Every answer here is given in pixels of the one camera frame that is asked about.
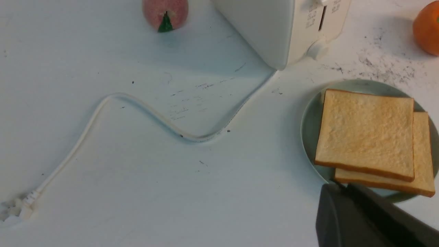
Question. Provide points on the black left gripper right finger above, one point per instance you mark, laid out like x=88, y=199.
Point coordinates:
x=399, y=227

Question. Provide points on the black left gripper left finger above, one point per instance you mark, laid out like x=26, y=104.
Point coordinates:
x=340, y=222

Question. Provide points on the pink toy peach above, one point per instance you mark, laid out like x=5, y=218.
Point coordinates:
x=165, y=15

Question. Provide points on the pale green plate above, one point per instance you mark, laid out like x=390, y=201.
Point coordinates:
x=311, y=120

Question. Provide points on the toast slice orange crust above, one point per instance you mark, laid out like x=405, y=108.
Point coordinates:
x=423, y=184

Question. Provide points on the white toaster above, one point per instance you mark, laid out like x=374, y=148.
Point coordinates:
x=282, y=32

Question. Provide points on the white power plug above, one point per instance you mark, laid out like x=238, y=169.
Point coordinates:
x=17, y=210

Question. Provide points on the orange toy persimmon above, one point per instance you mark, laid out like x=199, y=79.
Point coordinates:
x=426, y=28

